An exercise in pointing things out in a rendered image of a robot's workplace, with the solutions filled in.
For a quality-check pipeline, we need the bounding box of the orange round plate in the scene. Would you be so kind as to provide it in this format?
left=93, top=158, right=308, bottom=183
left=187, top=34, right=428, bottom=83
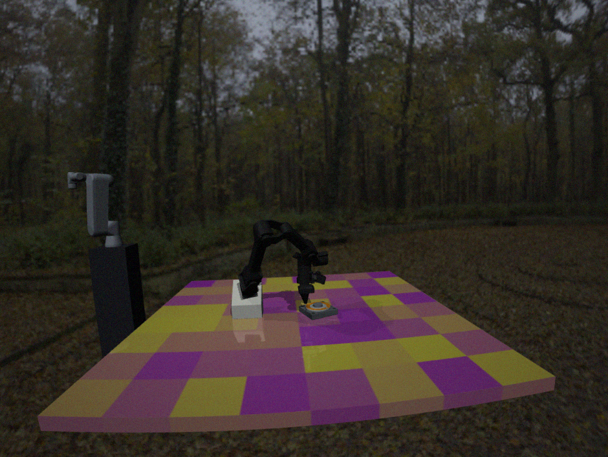
left=306, top=302, right=331, bottom=312

